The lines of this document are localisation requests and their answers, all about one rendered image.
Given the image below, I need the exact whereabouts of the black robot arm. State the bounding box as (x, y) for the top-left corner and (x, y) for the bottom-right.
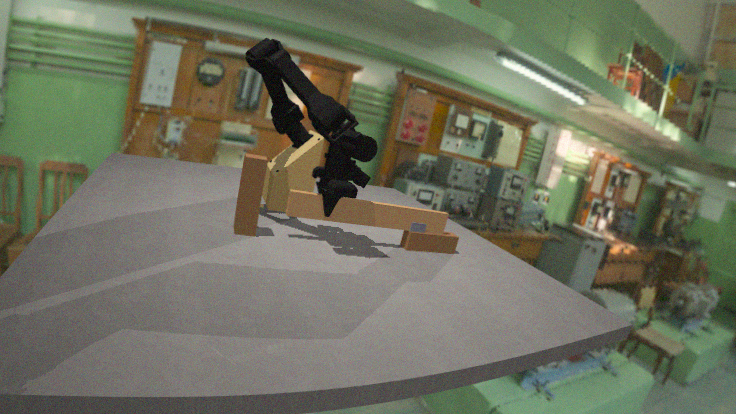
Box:
(245, 38), (378, 188)

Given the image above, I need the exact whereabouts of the long wooden rail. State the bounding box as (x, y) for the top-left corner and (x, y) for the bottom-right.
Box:
(286, 189), (449, 235)

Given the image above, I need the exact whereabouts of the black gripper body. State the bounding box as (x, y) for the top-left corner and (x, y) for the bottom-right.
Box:
(312, 151), (358, 198)

